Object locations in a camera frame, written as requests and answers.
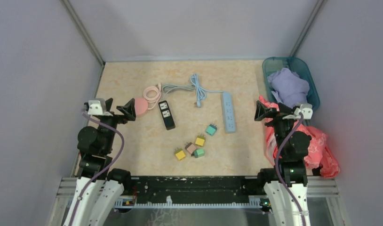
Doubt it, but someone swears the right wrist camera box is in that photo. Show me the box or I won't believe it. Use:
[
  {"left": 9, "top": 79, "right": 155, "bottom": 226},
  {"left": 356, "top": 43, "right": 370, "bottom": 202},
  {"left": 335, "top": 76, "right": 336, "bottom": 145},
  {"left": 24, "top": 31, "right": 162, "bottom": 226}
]
[{"left": 294, "top": 104, "right": 313, "bottom": 120}]

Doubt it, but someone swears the green USB charger plug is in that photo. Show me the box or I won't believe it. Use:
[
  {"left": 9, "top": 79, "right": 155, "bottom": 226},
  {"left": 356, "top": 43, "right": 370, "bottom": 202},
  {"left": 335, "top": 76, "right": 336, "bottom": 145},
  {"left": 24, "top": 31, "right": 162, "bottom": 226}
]
[{"left": 192, "top": 148, "right": 205, "bottom": 158}]

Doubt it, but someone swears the lavender cloth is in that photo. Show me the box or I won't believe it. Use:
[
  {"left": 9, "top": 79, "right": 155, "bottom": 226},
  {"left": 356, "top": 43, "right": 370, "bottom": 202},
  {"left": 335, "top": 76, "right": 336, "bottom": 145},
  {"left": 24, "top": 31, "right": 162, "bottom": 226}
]
[{"left": 267, "top": 68, "right": 310, "bottom": 108}]

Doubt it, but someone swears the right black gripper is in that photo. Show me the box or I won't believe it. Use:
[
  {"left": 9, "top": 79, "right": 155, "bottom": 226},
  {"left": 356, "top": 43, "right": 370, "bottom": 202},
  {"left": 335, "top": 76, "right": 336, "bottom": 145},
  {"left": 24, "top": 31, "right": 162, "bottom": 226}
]
[{"left": 255, "top": 100, "right": 299, "bottom": 155}]

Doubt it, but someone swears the teal plastic basket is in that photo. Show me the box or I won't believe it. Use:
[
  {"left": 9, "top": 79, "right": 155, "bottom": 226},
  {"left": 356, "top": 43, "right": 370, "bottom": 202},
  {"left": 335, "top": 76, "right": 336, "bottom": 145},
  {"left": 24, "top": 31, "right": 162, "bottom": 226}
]
[{"left": 262, "top": 56, "right": 320, "bottom": 112}]

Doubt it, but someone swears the teal USB charger plug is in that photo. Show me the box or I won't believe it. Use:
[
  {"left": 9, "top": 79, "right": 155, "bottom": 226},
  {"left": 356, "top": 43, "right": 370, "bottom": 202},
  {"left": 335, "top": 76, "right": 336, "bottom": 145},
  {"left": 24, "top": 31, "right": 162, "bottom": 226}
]
[{"left": 206, "top": 124, "right": 217, "bottom": 136}]

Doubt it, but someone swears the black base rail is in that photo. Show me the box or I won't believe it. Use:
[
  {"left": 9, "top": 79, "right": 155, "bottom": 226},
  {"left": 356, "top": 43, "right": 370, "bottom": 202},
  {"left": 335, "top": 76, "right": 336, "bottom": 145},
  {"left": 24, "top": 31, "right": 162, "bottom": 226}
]
[{"left": 122, "top": 173, "right": 272, "bottom": 204}]

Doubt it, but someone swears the yellow charger plug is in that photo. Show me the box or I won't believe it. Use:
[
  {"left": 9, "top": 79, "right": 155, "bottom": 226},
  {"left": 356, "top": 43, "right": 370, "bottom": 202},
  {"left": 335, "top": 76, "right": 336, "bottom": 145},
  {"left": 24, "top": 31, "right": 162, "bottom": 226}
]
[
  {"left": 174, "top": 148, "right": 186, "bottom": 161},
  {"left": 195, "top": 135, "right": 206, "bottom": 147}
]

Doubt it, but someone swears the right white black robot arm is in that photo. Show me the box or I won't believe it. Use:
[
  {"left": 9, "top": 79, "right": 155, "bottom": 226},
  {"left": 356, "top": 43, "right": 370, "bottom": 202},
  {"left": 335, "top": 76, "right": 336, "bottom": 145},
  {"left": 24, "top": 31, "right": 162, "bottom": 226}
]
[{"left": 255, "top": 101, "right": 313, "bottom": 226}]

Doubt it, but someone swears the black power strip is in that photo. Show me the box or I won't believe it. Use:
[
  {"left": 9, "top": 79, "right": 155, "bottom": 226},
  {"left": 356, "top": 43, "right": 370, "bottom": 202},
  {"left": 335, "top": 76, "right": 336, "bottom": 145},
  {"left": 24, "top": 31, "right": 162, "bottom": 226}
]
[{"left": 158, "top": 100, "right": 176, "bottom": 130}]

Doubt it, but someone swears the light blue power strip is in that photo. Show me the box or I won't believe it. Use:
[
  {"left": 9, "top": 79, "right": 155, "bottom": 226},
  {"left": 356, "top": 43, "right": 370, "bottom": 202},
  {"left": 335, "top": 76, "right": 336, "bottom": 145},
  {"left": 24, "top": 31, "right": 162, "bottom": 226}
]
[{"left": 221, "top": 92, "right": 236, "bottom": 133}]

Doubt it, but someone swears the pink brown charger plug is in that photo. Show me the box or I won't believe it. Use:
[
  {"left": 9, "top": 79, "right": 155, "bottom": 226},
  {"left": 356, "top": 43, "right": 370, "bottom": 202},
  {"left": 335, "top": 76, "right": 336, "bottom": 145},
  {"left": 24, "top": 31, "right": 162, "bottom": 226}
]
[{"left": 185, "top": 142, "right": 197, "bottom": 155}]

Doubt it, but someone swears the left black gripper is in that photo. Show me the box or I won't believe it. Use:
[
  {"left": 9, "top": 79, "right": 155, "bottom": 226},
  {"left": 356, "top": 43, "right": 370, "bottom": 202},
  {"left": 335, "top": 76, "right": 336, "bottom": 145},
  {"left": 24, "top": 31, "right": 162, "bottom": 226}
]
[{"left": 98, "top": 98, "right": 136, "bottom": 153}]

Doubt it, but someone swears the light blue cord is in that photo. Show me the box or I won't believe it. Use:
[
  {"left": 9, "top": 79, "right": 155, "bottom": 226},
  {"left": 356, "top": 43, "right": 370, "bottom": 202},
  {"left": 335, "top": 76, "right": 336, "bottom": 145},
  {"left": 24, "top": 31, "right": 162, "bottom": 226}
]
[{"left": 190, "top": 73, "right": 224, "bottom": 109}]

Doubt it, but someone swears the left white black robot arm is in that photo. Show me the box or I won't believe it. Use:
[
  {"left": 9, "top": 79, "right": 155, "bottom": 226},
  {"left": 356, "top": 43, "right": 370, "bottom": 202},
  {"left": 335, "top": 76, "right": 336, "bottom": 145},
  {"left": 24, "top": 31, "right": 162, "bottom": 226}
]
[{"left": 63, "top": 98, "right": 136, "bottom": 226}]

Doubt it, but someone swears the grey cord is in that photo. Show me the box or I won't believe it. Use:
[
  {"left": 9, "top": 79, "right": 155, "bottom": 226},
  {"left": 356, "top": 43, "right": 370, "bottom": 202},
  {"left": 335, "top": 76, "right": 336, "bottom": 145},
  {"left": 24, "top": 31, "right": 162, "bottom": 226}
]
[{"left": 161, "top": 83, "right": 195, "bottom": 95}]

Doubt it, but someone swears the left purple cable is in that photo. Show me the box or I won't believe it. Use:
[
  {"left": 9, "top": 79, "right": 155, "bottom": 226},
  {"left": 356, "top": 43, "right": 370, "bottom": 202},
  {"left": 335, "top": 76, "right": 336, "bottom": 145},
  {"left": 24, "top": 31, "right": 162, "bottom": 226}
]
[{"left": 67, "top": 112, "right": 125, "bottom": 226}]

